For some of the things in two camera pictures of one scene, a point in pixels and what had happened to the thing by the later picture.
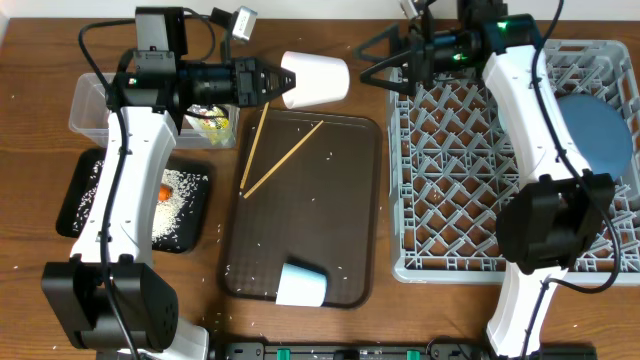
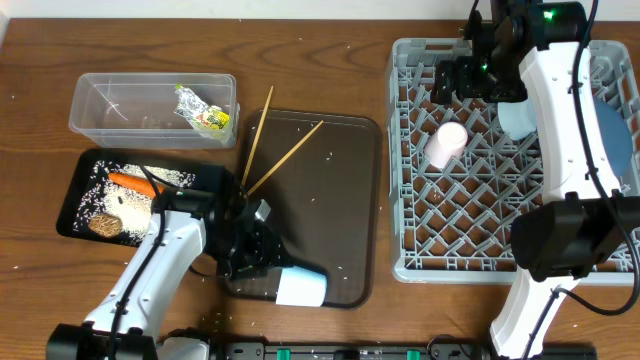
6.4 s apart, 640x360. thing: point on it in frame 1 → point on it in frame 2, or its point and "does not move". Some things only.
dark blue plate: (599, 132) does not move
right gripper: (417, 56) → (462, 67)
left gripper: (249, 85) → (269, 258)
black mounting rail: (393, 351) does not move
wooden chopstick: (254, 147) does not move
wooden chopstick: (280, 163) does not move
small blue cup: (301, 287) does not move
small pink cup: (320, 79) → (446, 143)
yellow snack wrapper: (216, 130) does not move
